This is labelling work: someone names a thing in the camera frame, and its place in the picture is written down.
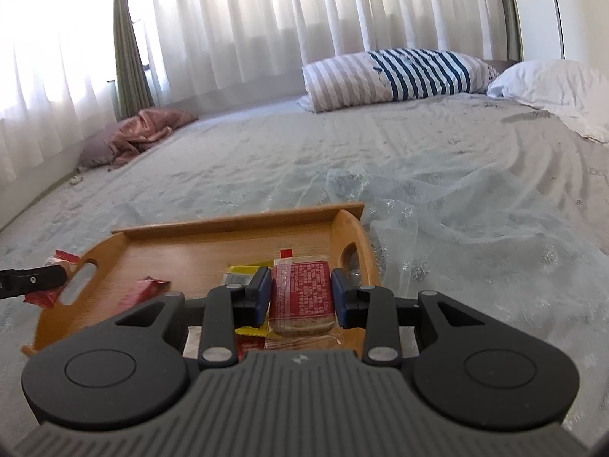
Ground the white pillow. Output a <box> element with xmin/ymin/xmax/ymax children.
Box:
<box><xmin>486</xmin><ymin>59</ymin><xmax>609</xmax><ymax>144</ymax></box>

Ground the striped pillow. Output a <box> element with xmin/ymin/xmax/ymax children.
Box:
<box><xmin>297</xmin><ymin>48</ymin><xmax>500</xmax><ymax>114</ymax></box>

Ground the wooden tray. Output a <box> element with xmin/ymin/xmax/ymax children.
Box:
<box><xmin>21</xmin><ymin>203</ymin><xmax>381</xmax><ymax>358</ymax></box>

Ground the pink wafer packet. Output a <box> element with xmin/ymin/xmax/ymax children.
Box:
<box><xmin>266</xmin><ymin>249</ymin><xmax>336</xmax><ymax>336</ymax></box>

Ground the mauve pillow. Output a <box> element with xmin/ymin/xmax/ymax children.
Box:
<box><xmin>78</xmin><ymin>121</ymin><xmax>124</xmax><ymax>169</ymax></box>

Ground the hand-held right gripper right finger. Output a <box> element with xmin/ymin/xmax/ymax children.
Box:
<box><xmin>330</xmin><ymin>268</ymin><xmax>487</xmax><ymax>368</ymax></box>

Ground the red puffed snack bag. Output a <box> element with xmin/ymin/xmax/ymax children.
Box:
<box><xmin>24</xmin><ymin>249</ymin><xmax>81</xmax><ymax>306</ymax></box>

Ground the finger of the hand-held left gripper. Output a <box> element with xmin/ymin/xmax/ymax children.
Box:
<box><xmin>0</xmin><ymin>267</ymin><xmax>68</xmax><ymax>300</ymax></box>

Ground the white wardrobe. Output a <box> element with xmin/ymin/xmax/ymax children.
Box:
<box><xmin>518</xmin><ymin>0</ymin><xmax>609</xmax><ymax>65</ymax></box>

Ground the dark red snack packet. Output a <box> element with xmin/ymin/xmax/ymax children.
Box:
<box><xmin>116</xmin><ymin>276</ymin><xmax>171</xmax><ymax>311</ymax></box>

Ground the white sheer curtain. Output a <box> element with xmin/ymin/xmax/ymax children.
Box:
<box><xmin>0</xmin><ymin>0</ymin><xmax>512</xmax><ymax>186</ymax></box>

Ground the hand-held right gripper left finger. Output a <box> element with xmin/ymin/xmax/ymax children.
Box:
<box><xmin>113</xmin><ymin>268</ymin><xmax>273</xmax><ymax>371</ymax></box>

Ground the yellow snack packet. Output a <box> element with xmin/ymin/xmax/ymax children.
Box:
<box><xmin>223</xmin><ymin>263</ymin><xmax>274</xmax><ymax>336</ymax></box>

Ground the pink cloth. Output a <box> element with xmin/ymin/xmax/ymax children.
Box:
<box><xmin>107</xmin><ymin>109</ymin><xmax>198</xmax><ymax>172</ymax></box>

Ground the green curtain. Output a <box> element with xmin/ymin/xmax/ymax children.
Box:
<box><xmin>110</xmin><ymin>0</ymin><xmax>155</xmax><ymax>120</ymax></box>
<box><xmin>495</xmin><ymin>0</ymin><xmax>524</xmax><ymax>62</ymax></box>

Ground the dark bed headboard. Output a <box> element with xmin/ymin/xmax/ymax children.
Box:
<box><xmin>483</xmin><ymin>58</ymin><xmax>521</xmax><ymax>74</ymax></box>

